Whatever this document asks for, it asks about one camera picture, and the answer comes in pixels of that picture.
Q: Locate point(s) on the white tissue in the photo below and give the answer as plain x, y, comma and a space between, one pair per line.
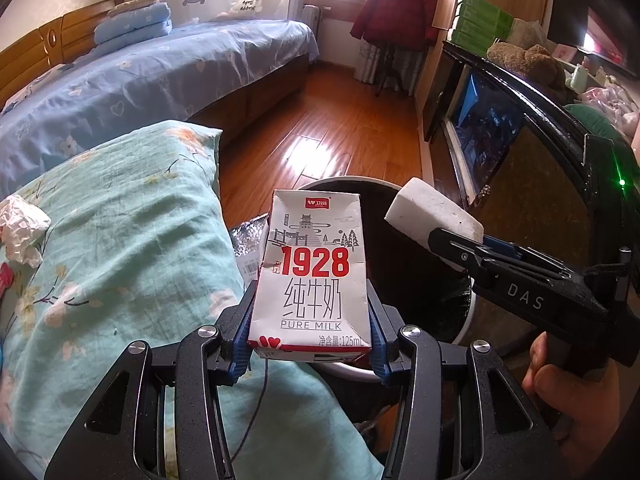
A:
22, 230

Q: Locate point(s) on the dark coat rack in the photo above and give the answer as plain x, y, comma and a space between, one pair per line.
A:
387, 67

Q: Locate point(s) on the white foam block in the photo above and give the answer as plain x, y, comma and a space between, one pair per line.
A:
430, 210

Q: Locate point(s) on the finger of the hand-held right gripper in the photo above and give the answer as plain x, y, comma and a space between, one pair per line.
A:
502, 247
460, 252

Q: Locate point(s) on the flat printed pillow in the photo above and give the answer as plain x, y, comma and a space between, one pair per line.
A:
25, 92

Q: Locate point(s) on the small pink round piece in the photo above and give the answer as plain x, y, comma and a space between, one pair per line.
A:
5, 277

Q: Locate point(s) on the dark green cushion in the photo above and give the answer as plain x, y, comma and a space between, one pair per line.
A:
592, 120

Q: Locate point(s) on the person's right hand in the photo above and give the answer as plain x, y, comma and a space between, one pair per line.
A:
575, 410

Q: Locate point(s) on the white rimmed black waste bin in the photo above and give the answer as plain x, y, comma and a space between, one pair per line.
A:
415, 280

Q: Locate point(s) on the silver foil bag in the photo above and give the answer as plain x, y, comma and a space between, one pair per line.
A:
247, 247

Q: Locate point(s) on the white radiator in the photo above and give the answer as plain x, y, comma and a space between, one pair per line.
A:
312, 20

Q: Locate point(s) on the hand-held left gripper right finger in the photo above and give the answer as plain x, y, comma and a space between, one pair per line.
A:
377, 355

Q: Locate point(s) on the wooden headboard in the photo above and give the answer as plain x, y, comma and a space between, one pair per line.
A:
30, 55

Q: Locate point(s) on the folded blue quilt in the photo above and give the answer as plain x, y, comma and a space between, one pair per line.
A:
132, 22

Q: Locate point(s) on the bed with blue sheet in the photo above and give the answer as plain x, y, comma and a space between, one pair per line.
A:
150, 75

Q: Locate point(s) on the black glass-front cabinet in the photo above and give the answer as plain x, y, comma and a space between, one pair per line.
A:
545, 180

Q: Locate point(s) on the red jacket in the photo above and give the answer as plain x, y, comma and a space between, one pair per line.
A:
395, 10

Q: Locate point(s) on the pale green bottle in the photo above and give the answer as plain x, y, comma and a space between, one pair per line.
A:
578, 80

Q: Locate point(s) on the black flat screen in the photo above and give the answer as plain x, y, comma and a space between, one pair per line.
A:
570, 10

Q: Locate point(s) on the teal floral blanket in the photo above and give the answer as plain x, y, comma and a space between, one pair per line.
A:
125, 240

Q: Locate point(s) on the red and white milk carton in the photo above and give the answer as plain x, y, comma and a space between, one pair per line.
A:
310, 270

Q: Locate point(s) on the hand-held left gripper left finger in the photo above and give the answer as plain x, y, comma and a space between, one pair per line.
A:
242, 345

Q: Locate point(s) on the brown plush toy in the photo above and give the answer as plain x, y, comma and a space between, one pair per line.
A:
530, 67

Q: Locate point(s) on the stack of green boxes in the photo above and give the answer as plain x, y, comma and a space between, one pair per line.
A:
480, 20

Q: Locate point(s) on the small beige pillow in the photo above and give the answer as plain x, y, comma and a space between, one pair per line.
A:
131, 5

